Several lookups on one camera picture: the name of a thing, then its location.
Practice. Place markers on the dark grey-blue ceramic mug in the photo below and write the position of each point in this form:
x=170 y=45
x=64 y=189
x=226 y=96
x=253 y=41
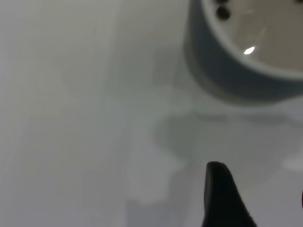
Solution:
x=213 y=71

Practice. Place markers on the few loose coffee beans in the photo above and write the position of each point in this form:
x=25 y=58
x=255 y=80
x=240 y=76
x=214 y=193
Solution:
x=223 y=11

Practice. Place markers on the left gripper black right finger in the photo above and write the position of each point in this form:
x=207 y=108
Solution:
x=302 y=199

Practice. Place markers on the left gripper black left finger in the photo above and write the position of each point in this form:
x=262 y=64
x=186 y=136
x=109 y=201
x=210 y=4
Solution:
x=222 y=201

